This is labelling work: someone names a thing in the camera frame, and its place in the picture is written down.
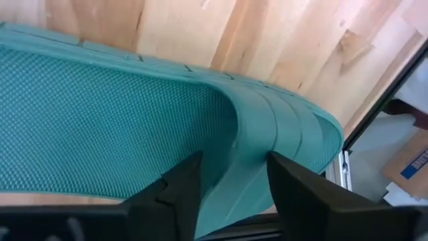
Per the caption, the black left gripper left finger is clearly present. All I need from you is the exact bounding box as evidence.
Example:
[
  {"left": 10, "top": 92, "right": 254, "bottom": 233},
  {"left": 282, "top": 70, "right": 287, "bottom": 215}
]
[{"left": 123, "top": 150, "right": 204, "bottom": 241}]

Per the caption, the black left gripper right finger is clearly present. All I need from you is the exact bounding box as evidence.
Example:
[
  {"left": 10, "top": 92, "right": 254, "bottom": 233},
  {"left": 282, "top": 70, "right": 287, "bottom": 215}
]
[{"left": 266, "top": 151, "right": 396, "bottom": 241}]

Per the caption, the green rubber slide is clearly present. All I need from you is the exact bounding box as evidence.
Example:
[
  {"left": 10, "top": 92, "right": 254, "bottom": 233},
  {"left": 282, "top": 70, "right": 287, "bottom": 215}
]
[{"left": 0, "top": 21, "right": 345, "bottom": 238}]

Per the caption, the silver aluminium extrusion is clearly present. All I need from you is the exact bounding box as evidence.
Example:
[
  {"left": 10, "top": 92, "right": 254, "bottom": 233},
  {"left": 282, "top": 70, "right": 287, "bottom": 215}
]
[{"left": 326, "top": 150, "right": 352, "bottom": 191}]

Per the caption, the cardboard box with blue label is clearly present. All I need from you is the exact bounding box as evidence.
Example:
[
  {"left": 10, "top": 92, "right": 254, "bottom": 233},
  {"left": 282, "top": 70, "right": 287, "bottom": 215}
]
[{"left": 383, "top": 129, "right": 428, "bottom": 198}]

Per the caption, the black aluminium rig frame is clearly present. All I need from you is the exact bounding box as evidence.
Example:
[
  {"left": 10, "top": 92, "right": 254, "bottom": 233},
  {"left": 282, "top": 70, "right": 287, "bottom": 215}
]
[{"left": 341, "top": 39, "right": 428, "bottom": 152}]

